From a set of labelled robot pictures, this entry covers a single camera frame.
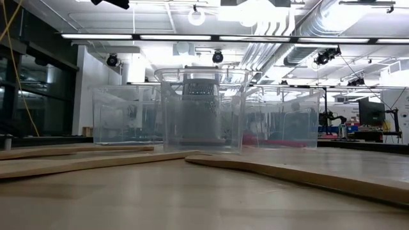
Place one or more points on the clear plastic bin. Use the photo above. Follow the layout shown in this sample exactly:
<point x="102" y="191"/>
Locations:
<point x="112" y="127"/>
<point x="303" y="96"/>
<point x="172" y="127"/>

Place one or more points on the overhead LED light bar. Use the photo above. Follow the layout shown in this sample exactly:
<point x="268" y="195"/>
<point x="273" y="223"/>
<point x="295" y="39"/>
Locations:
<point x="175" y="37"/>

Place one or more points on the small white post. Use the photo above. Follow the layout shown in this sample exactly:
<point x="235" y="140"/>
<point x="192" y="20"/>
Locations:
<point x="7" y="143"/>

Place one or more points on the wooden spatula with label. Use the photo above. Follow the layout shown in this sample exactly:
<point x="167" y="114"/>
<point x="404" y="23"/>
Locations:
<point x="80" y="164"/>

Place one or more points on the metal box grater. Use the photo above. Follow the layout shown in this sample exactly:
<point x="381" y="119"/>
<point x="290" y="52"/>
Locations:
<point x="201" y="96"/>

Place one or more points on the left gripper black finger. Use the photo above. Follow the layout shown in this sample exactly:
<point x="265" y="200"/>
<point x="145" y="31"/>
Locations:
<point x="115" y="3"/>

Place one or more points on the slotted wooden spatula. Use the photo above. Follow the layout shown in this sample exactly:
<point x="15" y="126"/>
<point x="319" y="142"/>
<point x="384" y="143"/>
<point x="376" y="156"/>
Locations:
<point x="287" y="174"/>

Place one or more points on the silver ventilation duct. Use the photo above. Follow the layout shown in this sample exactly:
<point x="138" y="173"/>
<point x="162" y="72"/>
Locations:
<point x="319" y="22"/>

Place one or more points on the plain wooden spatula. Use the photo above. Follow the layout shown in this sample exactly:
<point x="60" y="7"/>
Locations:
<point x="64" y="150"/>

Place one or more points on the small cardboard box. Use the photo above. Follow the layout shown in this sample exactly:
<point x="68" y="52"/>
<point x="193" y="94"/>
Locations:
<point x="87" y="131"/>

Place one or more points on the background black robot arm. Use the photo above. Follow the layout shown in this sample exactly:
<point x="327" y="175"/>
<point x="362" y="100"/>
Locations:
<point x="332" y="118"/>

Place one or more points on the black computer monitor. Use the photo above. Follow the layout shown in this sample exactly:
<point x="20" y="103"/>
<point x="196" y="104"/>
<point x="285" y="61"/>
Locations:
<point x="370" y="111"/>

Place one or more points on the black ceiling-mounted camera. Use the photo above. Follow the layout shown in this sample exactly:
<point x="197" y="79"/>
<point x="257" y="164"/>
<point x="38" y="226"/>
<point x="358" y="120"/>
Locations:
<point x="324" y="57"/>
<point x="112" y="60"/>
<point x="218" y="57"/>

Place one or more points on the background workbench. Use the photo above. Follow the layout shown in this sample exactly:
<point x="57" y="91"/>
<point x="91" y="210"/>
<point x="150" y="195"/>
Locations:
<point x="367" y="135"/>

